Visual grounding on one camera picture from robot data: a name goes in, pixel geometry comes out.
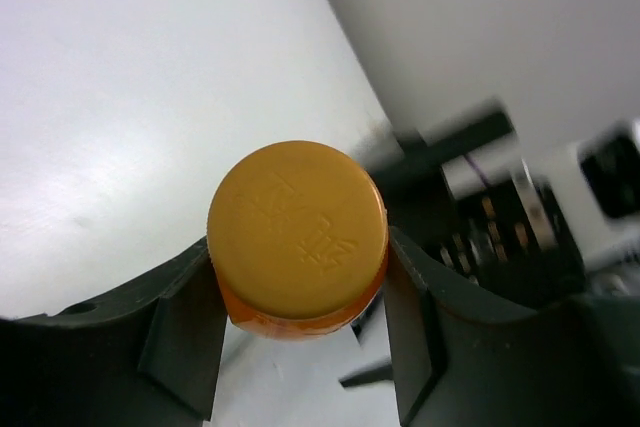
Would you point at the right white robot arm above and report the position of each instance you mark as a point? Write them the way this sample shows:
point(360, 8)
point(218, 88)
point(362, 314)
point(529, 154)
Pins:
point(533, 236)

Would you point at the orange juice bottle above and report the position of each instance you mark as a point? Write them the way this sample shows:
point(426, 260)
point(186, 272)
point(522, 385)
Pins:
point(298, 235)

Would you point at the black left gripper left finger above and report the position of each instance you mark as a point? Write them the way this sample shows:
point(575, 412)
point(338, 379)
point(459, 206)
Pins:
point(146, 353)

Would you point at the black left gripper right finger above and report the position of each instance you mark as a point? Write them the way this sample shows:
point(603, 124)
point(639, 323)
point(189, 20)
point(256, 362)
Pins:
point(463, 356)

